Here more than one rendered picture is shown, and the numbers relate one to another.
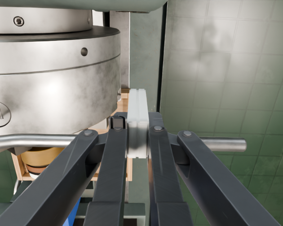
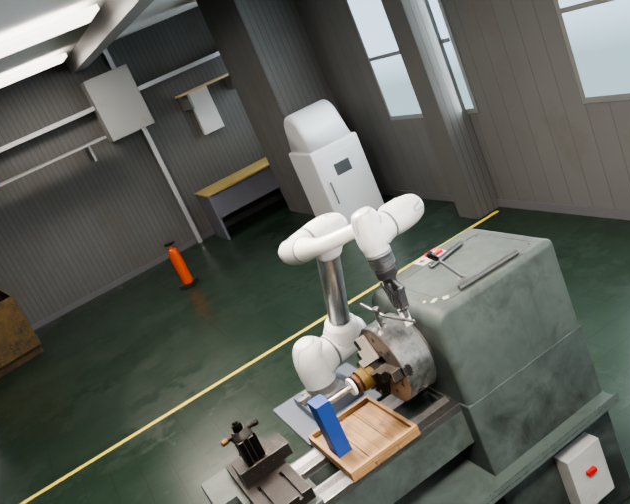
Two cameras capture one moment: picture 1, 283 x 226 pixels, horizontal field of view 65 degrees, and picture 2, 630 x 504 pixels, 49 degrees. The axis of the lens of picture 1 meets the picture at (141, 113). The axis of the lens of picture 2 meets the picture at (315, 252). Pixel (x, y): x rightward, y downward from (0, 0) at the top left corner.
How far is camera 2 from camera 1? 2.37 m
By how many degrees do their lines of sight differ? 84
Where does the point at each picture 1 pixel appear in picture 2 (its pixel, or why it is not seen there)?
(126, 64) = (431, 421)
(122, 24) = (450, 405)
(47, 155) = (362, 372)
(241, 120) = not seen: outside the picture
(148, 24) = (489, 485)
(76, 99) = (398, 339)
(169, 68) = not seen: outside the picture
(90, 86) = (405, 342)
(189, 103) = not seen: outside the picture
